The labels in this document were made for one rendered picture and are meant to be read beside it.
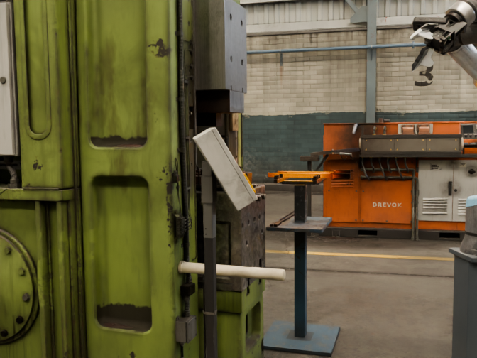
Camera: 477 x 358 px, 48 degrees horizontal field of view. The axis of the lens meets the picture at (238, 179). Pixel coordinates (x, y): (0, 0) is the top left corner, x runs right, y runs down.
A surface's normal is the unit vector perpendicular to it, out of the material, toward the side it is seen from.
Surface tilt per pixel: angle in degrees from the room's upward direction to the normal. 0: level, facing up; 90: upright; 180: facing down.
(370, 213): 90
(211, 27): 90
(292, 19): 90
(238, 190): 90
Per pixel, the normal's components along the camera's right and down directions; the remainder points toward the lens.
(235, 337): -0.32, 0.08
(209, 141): 0.11, 0.09
